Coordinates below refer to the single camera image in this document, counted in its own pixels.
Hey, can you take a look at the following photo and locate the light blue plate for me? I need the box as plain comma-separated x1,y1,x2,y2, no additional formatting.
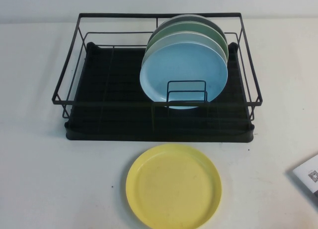
139,43,229,110

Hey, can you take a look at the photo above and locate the black plastic drip tray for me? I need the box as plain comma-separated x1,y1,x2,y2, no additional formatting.
64,41,255,143

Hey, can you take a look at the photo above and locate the pale grey plate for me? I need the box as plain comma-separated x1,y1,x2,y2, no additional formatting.
142,32,229,66

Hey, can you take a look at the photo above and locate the green plate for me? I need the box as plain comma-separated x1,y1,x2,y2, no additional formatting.
147,21,229,51

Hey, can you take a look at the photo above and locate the black wire dish rack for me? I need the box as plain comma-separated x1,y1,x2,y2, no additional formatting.
50,12,264,122

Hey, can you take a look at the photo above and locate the dark grey-green plate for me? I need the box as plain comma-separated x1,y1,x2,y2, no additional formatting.
155,14,227,41

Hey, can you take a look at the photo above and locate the yellow plate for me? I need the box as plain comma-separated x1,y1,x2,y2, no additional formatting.
125,143,222,229

